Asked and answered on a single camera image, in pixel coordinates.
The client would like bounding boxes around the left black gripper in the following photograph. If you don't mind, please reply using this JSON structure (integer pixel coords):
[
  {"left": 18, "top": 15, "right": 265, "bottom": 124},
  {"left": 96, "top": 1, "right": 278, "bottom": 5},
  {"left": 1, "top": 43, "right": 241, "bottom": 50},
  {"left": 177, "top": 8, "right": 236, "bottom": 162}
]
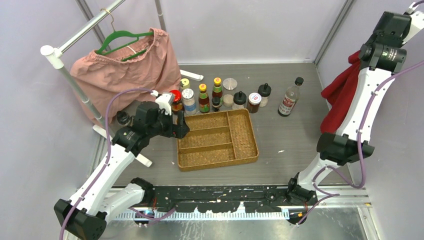
[{"left": 147, "top": 107, "right": 189, "bottom": 139}]

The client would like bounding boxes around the silver lid pepper jar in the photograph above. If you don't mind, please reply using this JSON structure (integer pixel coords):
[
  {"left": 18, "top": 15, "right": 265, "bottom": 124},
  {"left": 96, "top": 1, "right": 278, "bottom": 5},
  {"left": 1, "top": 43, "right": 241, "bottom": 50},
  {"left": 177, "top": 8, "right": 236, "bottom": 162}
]
[{"left": 181, "top": 88, "right": 197, "bottom": 115}]

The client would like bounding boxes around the yellow cap sauce bottle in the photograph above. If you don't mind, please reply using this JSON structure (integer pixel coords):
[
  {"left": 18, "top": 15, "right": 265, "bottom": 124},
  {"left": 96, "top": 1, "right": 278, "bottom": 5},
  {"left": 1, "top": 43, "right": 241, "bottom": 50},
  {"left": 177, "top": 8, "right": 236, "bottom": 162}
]
[
  {"left": 212, "top": 77, "right": 223, "bottom": 98},
  {"left": 198, "top": 83, "right": 210, "bottom": 114}
]

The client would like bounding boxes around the woven divided tray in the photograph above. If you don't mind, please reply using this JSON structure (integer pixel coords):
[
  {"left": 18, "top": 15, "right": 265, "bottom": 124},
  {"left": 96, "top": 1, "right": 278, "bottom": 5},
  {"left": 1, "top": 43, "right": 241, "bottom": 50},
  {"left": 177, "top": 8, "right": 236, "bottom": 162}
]
[{"left": 177, "top": 108, "right": 259, "bottom": 172}]

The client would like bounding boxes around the silver lid tall glass jar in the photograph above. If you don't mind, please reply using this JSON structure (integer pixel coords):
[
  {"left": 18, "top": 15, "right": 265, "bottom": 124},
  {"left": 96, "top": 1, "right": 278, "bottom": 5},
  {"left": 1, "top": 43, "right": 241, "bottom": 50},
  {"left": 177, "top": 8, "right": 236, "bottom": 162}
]
[{"left": 222, "top": 77, "right": 238, "bottom": 108}]

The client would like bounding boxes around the red cloth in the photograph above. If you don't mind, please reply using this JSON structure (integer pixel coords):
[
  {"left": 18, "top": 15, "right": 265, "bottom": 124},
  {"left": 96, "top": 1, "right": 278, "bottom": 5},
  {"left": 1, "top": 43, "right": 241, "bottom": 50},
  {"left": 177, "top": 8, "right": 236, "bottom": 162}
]
[{"left": 320, "top": 51, "right": 361, "bottom": 134}]

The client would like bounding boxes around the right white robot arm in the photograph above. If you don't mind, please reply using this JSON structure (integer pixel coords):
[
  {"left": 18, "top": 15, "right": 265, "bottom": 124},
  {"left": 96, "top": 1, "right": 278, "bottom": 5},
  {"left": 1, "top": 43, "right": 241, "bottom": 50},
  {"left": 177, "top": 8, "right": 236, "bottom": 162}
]
[{"left": 285, "top": 0, "right": 424, "bottom": 205}]

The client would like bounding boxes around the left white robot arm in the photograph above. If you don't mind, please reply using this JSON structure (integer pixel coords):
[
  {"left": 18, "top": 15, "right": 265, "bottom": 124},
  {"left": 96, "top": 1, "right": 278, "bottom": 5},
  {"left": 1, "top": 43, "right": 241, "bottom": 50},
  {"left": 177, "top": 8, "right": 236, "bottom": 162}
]
[{"left": 54, "top": 90, "right": 190, "bottom": 240}]

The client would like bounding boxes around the red lid sauce jar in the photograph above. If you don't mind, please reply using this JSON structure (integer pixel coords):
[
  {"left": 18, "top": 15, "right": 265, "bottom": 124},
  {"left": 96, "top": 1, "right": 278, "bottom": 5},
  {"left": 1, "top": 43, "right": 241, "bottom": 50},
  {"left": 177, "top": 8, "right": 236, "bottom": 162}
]
[{"left": 170, "top": 89, "right": 184, "bottom": 115}]

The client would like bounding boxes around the small black cap bottle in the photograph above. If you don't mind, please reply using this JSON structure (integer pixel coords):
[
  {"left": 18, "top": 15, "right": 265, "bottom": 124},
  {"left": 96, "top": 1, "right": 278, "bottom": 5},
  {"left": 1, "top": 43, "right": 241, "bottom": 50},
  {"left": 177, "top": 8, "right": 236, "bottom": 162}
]
[{"left": 211, "top": 96, "right": 221, "bottom": 112}]

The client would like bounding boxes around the pale yellow lid jar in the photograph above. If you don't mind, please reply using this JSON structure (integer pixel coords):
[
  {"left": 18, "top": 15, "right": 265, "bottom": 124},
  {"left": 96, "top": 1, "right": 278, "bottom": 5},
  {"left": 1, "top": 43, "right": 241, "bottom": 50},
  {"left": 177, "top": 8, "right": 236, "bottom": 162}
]
[{"left": 179, "top": 78, "right": 190, "bottom": 92}]

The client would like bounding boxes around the dark lid small jar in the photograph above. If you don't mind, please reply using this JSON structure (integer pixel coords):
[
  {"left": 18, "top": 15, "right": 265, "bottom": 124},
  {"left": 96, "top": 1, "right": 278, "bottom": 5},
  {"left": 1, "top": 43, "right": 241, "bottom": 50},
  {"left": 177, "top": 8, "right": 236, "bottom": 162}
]
[{"left": 116, "top": 110, "right": 132, "bottom": 126}]

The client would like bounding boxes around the black lid spice grinder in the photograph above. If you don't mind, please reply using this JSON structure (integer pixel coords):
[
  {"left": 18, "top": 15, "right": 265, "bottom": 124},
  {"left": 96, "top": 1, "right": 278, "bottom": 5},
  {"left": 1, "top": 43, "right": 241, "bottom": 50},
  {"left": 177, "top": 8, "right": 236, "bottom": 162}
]
[{"left": 232, "top": 91, "right": 247, "bottom": 110}]

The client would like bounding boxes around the white lid sauce jar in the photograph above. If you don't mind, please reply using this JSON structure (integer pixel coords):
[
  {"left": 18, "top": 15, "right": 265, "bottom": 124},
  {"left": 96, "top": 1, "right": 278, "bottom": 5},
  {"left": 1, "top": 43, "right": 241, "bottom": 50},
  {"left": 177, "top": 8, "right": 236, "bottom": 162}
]
[{"left": 246, "top": 92, "right": 262, "bottom": 114}]

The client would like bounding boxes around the pink skirt garment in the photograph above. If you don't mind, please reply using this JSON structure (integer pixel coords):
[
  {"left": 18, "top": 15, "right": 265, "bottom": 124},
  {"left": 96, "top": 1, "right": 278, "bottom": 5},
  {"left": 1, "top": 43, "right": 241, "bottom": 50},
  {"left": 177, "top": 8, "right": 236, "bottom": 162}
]
[{"left": 69, "top": 28, "right": 182, "bottom": 122}]

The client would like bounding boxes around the green clothes hanger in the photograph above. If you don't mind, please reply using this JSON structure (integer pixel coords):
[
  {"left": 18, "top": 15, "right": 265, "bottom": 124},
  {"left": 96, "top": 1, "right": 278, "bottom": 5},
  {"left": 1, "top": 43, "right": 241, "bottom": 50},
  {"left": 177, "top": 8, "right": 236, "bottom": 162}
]
[{"left": 95, "top": 8, "right": 155, "bottom": 63}]

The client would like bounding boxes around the clear vinegar bottle red label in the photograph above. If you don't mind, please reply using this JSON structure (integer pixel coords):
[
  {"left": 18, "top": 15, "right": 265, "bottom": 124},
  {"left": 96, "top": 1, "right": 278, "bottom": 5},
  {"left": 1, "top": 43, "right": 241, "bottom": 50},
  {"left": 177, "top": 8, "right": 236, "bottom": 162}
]
[{"left": 277, "top": 77, "right": 304, "bottom": 117}]

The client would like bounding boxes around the white garment rack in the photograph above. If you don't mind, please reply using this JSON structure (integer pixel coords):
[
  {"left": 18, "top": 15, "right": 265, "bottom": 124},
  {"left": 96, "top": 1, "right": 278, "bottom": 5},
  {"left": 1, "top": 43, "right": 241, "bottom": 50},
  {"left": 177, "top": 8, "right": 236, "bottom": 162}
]
[{"left": 40, "top": 0, "right": 204, "bottom": 168}]

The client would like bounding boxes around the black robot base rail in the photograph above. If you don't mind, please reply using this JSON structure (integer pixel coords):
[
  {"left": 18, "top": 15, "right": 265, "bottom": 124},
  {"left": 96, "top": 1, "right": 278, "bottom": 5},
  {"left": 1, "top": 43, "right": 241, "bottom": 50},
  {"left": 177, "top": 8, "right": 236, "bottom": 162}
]
[{"left": 120, "top": 184, "right": 321, "bottom": 226}]

